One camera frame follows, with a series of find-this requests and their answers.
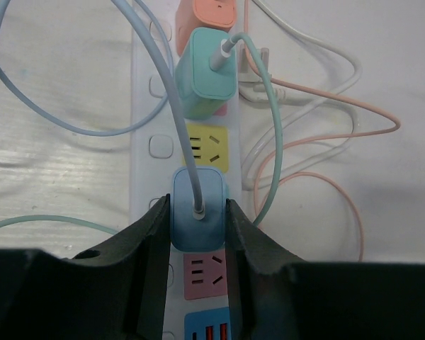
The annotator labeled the white power strip plug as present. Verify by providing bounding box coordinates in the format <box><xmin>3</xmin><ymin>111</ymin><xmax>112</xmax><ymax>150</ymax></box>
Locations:
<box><xmin>238</xmin><ymin>47</ymin><xmax>286</xmax><ymax>104</ymax></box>

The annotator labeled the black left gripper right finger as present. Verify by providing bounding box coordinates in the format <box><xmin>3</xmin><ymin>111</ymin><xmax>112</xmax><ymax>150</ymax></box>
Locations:
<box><xmin>225</xmin><ymin>200</ymin><xmax>425</xmax><ymax>339</ymax></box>

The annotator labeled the blue charger plug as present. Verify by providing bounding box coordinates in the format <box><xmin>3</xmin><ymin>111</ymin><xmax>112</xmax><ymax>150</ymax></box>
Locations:
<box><xmin>170</xmin><ymin>166</ymin><xmax>227</xmax><ymax>252</ymax></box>

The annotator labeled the pink charger cable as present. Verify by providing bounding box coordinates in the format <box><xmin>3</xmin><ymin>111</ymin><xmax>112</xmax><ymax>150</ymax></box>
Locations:
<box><xmin>242</xmin><ymin>0</ymin><xmax>402</xmax><ymax>263</ymax></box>

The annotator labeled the teal charger plug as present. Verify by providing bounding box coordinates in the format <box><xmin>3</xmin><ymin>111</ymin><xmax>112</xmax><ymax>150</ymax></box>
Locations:
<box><xmin>174</xmin><ymin>27</ymin><xmax>237</xmax><ymax>120</ymax></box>

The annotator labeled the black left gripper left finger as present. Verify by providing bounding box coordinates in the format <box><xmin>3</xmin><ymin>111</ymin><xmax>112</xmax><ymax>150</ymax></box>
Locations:
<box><xmin>0</xmin><ymin>196</ymin><xmax>170</xmax><ymax>339</ymax></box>

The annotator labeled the blue charger cable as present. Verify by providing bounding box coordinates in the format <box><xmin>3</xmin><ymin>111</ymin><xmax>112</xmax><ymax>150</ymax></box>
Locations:
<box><xmin>0</xmin><ymin>0</ymin><xmax>205</xmax><ymax>219</ymax></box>

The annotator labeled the white power strip cable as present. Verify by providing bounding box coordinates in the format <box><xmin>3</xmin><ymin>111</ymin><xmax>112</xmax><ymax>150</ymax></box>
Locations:
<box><xmin>239</xmin><ymin>0</ymin><xmax>363</xmax><ymax>192</ymax></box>

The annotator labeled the teal charger cable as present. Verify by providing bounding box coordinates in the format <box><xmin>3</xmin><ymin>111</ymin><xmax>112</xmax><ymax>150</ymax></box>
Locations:
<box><xmin>0</xmin><ymin>31</ymin><xmax>283</xmax><ymax>237</ymax></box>

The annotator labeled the white multicolour power strip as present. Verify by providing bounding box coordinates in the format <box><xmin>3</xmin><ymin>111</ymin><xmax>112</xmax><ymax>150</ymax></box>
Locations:
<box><xmin>130</xmin><ymin>0</ymin><xmax>244</xmax><ymax>340</ymax></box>

